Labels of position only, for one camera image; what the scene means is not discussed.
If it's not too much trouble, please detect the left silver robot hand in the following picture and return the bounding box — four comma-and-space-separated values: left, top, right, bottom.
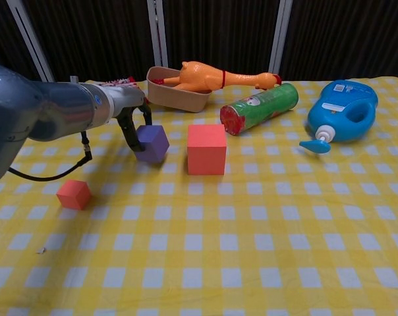
112, 86, 153, 153

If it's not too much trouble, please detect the purple foam cube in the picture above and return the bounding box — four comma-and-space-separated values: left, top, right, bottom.
132, 124, 171, 165

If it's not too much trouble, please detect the small pink foam cube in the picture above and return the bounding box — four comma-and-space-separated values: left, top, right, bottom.
56, 179, 92, 211

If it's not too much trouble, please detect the red desk calendar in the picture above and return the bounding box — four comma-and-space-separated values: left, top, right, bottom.
98, 76, 150, 105

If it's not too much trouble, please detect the beige plastic tray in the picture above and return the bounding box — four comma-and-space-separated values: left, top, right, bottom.
146, 66, 212, 113

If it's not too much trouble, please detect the orange rubber chicken toy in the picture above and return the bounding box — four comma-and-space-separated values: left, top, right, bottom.
152, 61, 282, 92

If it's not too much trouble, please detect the large pink foam cube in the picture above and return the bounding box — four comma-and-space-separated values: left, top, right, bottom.
186, 124, 227, 176

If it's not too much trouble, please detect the green chip can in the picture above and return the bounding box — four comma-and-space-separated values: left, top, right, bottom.
219, 82, 300, 136

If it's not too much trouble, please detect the yellow checked tablecloth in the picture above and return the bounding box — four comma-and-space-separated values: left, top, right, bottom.
0, 76, 398, 316

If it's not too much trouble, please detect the blue pump detergent bottle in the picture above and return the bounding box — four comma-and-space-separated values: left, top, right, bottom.
299, 79, 379, 155

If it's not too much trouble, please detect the white frame post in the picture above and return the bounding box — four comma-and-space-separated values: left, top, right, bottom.
146, 0, 169, 68
6, 0, 55, 83
269, 0, 293, 78

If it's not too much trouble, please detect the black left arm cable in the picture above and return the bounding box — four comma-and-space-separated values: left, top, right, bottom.
8, 130, 93, 182

